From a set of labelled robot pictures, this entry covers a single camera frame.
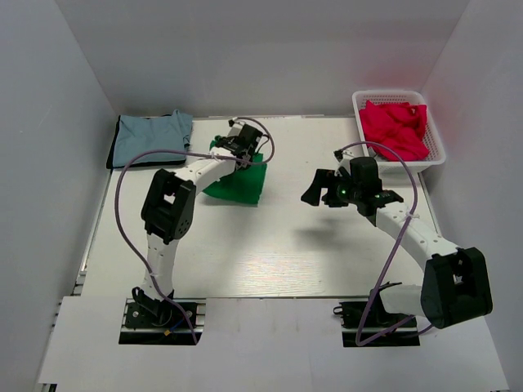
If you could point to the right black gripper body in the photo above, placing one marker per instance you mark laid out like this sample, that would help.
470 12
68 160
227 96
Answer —
342 192

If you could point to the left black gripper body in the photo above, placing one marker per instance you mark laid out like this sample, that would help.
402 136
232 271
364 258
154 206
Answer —
225 138

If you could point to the green t shirt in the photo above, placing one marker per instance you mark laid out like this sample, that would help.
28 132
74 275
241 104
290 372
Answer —
237 186

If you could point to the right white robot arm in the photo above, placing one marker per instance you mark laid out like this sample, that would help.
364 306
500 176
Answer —
455 285

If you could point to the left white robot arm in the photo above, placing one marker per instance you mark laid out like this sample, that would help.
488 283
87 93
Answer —
168 213

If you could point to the red t shirt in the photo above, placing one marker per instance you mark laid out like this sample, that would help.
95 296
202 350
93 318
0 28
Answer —
401 127

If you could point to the white plastic basket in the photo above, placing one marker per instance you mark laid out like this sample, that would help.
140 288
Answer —
386 162

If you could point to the light blue folded t shirt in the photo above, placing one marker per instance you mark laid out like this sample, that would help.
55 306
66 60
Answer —
136 135

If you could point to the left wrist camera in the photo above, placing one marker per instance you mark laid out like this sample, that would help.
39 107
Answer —
248 137

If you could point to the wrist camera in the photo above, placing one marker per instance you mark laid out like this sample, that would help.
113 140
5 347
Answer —
364 173
248 137

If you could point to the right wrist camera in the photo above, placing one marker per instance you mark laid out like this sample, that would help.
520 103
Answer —
364 173

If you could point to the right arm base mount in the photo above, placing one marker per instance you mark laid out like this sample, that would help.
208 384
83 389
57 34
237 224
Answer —
350 313

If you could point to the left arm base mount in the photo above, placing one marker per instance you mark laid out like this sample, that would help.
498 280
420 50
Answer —
140 327

